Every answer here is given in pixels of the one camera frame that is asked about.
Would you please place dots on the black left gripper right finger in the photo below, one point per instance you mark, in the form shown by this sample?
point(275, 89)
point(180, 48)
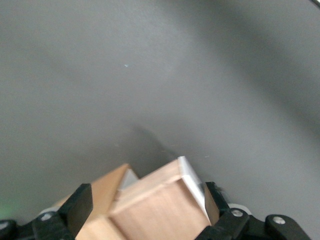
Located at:
point(235, 225)

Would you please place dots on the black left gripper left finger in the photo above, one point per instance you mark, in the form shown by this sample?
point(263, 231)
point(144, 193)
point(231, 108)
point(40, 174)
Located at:
point(80, 207)

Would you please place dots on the wooden box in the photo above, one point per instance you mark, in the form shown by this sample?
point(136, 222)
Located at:
point(160, 207)

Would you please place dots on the closed drawer white front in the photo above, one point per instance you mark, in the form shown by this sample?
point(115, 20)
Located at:
point(128, 181)

